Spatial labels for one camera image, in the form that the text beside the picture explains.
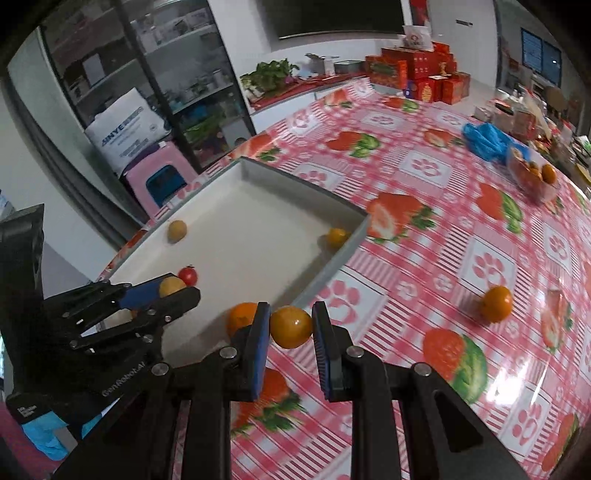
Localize blue plastic bag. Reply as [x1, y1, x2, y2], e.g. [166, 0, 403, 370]
[462, 122, 513, 162]

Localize stack of red gift boxes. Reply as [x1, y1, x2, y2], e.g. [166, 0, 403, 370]
[365, 41, 472, 104]

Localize pink plastic stool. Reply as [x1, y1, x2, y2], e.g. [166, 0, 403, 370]
[121, 141, 200, 220]

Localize glass bowl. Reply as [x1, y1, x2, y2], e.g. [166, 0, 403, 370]
[508, 143, 561, 204]

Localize glass door cabinet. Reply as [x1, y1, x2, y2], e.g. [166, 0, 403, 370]
[39, 0, 257, 185]

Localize white shallow box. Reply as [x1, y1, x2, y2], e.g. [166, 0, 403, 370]
[97, 156, 372, 367]

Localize green leafy vegetables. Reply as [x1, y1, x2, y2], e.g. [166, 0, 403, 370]
[240, 59, 301, 100]

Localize person's left hand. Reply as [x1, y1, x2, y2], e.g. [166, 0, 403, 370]
[21, 412, 78, 461]

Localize white printed package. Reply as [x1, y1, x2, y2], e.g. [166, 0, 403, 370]
[84, 88, 171, 174]

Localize small white carton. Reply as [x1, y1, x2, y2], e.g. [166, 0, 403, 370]
[305, 52, 341, 75]

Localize dark window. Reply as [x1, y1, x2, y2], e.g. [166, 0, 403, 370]
[521, 27, 563, 86]

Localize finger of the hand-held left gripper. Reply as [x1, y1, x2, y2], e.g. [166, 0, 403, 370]
[68, 286, 202, 365]
[43, 275, 165, 325]

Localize black television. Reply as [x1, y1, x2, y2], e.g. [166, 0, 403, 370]
[261, 0, 407, 40]

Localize white paper bag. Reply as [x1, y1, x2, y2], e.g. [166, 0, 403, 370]
[401, 24, 435, 51]

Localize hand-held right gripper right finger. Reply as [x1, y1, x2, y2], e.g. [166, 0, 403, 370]
[311, 301, 532, 480]

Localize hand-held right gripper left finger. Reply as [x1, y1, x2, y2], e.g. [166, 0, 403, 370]
[53, 301, 271, 480]

